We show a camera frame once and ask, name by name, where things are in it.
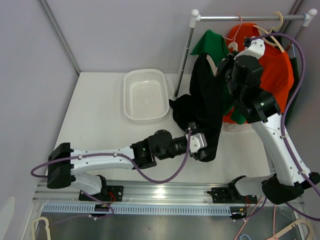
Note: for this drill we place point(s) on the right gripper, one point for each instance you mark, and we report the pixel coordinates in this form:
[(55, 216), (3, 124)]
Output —
[(223, 65)]

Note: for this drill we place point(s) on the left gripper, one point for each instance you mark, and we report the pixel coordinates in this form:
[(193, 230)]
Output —
[(200, 154)]

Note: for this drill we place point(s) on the black t shirt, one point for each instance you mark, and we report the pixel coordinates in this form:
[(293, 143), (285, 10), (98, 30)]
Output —
[(203, 106)]

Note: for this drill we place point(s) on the beige wooden hanger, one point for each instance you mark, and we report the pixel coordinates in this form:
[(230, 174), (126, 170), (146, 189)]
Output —
[(234, 47)]

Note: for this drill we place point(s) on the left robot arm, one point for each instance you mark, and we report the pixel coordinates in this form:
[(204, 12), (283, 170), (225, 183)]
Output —
[(70, 167)]

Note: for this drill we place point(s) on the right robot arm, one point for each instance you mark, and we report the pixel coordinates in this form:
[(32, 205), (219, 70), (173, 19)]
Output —
[(242, 74)]

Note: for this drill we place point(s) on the orange t shirt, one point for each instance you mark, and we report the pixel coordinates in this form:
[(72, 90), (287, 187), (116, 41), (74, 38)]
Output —
[(239, 33)]

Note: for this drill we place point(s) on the beige hanger of orange shirt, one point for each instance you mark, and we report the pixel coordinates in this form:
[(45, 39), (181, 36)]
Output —
[(273, 42)]

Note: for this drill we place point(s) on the dark green t shirt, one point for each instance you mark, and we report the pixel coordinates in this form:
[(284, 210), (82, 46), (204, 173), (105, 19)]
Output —
[(295, 75)]

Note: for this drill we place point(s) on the pink hanger bottom right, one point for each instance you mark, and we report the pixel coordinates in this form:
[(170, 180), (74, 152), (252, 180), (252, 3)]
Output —
[(258, 225)]

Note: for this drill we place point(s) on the metal clothes rack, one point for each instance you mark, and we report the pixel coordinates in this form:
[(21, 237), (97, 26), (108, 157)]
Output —
[(195, 17)]

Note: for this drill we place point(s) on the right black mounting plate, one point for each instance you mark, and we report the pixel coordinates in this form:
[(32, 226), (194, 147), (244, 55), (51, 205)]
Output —
[(226, 195)]

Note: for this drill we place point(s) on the white perforated plastic basket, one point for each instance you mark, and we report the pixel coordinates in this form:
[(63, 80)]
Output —
[(145, 96)]

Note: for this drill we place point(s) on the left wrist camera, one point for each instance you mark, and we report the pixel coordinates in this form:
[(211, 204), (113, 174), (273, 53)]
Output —
[(197, 142)]

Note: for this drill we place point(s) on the blue wire hanger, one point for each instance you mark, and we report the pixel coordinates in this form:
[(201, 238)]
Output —
[(291, 44)]

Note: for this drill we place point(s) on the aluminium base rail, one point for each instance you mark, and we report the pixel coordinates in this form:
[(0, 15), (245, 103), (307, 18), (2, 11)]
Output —
[(137, 192)]

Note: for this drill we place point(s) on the slotted cable duct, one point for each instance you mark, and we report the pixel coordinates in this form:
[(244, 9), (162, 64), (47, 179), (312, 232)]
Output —
[(138, 209)]

